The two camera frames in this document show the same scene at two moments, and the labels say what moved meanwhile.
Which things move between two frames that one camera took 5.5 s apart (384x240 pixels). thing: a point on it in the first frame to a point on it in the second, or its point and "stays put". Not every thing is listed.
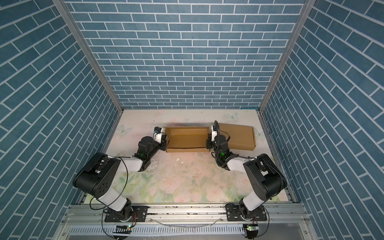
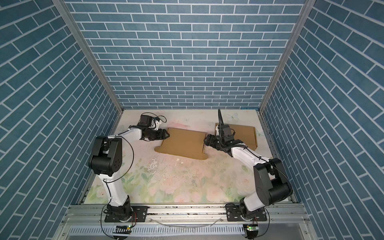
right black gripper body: [211, 144] to [216, 142]
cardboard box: [242, 137] stays put
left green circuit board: [122, 229] stays put
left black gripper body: [155, 147] to [153, 134]
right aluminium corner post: [294, 35] stays put
